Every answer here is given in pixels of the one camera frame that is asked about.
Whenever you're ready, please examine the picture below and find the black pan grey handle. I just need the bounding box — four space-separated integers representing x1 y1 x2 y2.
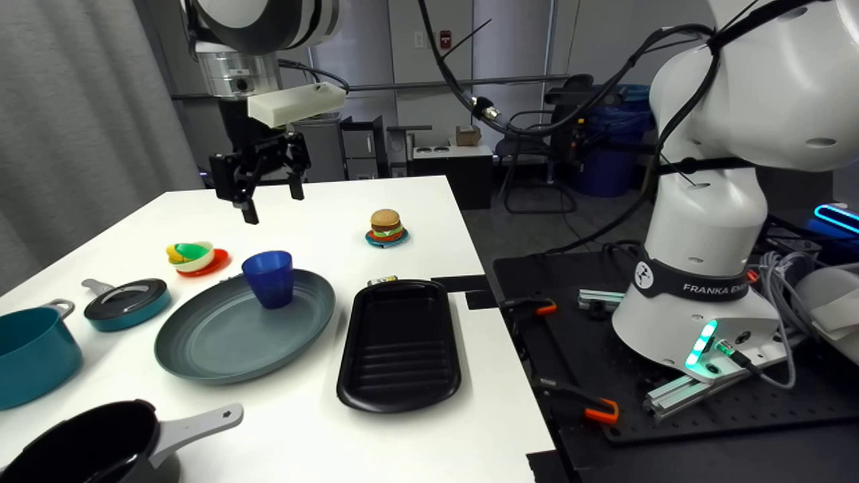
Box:
0 399 246 483

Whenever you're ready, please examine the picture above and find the black perforated base board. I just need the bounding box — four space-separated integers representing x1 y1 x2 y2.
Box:
495 253 859 446

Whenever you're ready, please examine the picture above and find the grey-blue oval plate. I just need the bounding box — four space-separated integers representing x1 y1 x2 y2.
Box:
154 270 337 387

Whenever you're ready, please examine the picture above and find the orange clamp far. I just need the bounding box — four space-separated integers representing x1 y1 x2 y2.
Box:
499 297 558 318

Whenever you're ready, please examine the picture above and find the toy food on red dish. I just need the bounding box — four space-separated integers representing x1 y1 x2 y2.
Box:
168 241 231 276

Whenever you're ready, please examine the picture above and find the toy burger on blue coaster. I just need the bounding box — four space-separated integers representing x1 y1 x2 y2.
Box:
365 210 409 247

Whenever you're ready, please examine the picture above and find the teal pot lid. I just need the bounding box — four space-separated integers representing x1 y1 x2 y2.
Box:
85 280 172 333

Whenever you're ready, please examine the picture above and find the blue barrel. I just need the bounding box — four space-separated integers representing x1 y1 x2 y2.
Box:
576 82 654 199

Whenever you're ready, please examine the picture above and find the orange clamp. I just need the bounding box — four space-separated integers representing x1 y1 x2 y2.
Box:
535 378 621 427
499 297 558 318

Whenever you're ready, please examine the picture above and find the teal cooking pot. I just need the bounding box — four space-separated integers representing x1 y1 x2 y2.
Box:
0 297 85 410

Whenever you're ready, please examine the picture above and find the black grill tray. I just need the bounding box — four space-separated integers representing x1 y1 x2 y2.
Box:
337 280 462 412

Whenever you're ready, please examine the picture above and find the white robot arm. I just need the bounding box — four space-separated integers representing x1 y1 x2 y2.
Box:
612 0 859 378

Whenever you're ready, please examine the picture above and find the blue plastic cup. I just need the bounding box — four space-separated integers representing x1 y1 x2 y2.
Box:
243 249 293 309

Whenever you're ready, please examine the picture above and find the orange clamp near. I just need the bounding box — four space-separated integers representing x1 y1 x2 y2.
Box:
535 378 621 427

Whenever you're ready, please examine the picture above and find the white wrist camera block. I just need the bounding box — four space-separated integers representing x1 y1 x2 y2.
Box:
248 82 348 128

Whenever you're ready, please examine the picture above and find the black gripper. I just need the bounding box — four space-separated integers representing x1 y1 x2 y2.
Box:
208 98 311 226

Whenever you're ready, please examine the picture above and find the aluminium rail piece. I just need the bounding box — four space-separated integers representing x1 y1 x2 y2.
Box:
646 343 793 422

